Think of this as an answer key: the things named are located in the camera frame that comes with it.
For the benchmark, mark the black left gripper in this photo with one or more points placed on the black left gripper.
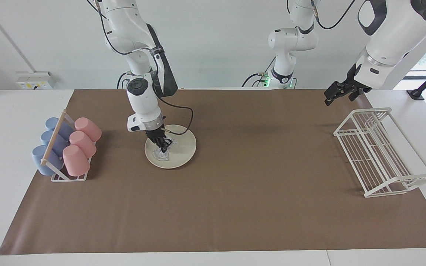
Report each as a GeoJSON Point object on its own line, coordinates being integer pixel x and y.
{"type": "Point", "coordinates": [348, 87]}

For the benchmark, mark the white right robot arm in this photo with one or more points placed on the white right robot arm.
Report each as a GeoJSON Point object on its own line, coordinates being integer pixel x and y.
{"type": "Point", "coordinates": [142, 103]}

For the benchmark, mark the cream round plate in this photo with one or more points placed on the cream round plate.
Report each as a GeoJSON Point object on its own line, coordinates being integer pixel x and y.
{"type": "Point", "coordinates": [181, 147]}

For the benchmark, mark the white wall outlet box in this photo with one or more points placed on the white wall outlet box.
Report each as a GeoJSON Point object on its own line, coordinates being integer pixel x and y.
{"type": "Point", "coordinates": [35, 80]}

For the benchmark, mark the brown table mat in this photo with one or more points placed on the brown table mat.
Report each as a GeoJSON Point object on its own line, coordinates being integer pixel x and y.
{"type": "Point", "coordinates": [235, 203]}

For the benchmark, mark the blue plastic cup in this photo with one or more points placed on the blue plastic cup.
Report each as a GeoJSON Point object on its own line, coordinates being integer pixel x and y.
{"type": "Point", "coordinates": [50, 139]}
{"type": "Point", "coordinates": [54, 123]}
{"type": "Point", "coordinates": [42, 162]}

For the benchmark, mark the clear plastic wrap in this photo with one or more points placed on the clear plastic wrap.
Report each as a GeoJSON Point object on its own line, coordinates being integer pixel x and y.
{"type": "Point", "coordinates": [161, 157]}

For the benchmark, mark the pink plastic cup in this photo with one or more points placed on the pink plastic cup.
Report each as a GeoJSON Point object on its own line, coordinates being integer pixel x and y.
{"type": "Point", "coordinates": [83, 144]}
{"type": "Point", "coordinates": [88, 128]}
{"type": "Point", "coordinates": [75, 162]}

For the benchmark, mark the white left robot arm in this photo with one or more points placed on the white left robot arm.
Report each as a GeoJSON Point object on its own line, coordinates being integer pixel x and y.
{"type": "Point", "coordinates": [394, 33]}

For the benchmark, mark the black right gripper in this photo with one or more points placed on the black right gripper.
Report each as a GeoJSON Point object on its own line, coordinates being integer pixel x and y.
{"type": "Point", "coordinates": [156, 133]}

